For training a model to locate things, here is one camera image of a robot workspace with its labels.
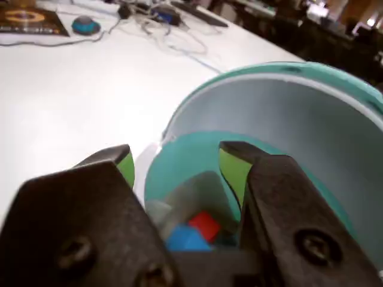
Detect teal computer mouse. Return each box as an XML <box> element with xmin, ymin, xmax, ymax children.
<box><xmin>71</xmin><ymin>15</ymin><xmax>102</xmax><ymax>36</ymax></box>

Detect black power adapter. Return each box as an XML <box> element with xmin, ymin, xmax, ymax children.
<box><xmin>116</xmin><ymin>4</ymin><xmax>133</xmax><ymax>19</ymax></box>

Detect blue and black device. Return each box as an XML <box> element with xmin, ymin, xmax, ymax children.
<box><xmin>150</xmin><ymin>7</ymin><xmax>181</xmax><ymax>26</ymax></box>

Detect red lego block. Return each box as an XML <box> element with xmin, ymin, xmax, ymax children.
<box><xmin>187</xmin><ymin>210</ymin><xmax>222</xmax><ymax>242</ymax></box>

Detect blue lego block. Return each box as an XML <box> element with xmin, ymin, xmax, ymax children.
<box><xmin>163</xmin><ymin>224</ymin><xmax>215</xmax><ymax>252</ymax></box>

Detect tangled white cable bundle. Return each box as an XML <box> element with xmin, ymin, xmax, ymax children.
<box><xmin>131</xmin><ymin>11</ymin><xmax>223</xmax><ymax>75</ymax></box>

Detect dark book with orange ring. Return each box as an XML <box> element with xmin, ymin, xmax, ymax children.
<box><xmin>0</xmin><ymin>7</ymin><xmax>71</xmax><ymax>39</ymax></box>

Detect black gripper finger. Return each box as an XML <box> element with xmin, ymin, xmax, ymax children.
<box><xmin>218</xmin><ymin>141</ymin><xmax>383</xmax><ymax>287</ymax></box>
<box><xmin>0</xmin><ymin>144</ymin><xmax>182</xmax><ymax>287</ymax></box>

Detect teal whale-shaped bin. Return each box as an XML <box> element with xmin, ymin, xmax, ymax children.
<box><xmin>142</xmin><ymin>61</ymin><xmax>383</xmax><ymax>251</ymax></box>

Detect dark office furniture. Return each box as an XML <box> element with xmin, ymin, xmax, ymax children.
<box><xmin>209</xmin><ymin>0</ymin><xmax>383</xmax><ymax>90</ymax></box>

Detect grey mouse cable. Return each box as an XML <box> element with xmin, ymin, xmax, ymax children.
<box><xmin>0</xmin><ymin>29</ymin><xmax>106</xmax><ymax>48</ymax></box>

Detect black keyboard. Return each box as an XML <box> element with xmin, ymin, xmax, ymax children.
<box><xmin>169</xmin><ymin>1</ymin><xmax>230</xmax><ymax>29</ymax></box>

